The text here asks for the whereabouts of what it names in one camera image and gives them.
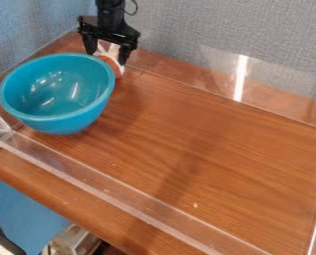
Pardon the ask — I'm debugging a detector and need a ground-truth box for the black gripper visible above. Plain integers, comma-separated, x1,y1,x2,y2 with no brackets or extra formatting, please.
78,0,141,66

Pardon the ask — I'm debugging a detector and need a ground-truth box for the white and brown toy mushroom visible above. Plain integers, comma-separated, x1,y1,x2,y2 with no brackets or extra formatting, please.
94,43,126,79

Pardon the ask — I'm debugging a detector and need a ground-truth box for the blue plastic bowl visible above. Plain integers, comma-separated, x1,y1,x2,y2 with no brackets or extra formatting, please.
0,53,115,134

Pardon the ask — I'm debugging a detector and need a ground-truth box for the white power strip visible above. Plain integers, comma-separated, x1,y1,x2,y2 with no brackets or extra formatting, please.
40,224,102,255

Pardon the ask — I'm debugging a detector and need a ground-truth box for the black cable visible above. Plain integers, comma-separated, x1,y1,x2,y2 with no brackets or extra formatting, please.
123,0,141,17

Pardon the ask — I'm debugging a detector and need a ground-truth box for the clear acrylic barrier wall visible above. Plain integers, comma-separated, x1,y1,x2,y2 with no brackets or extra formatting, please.
0,48,316,255

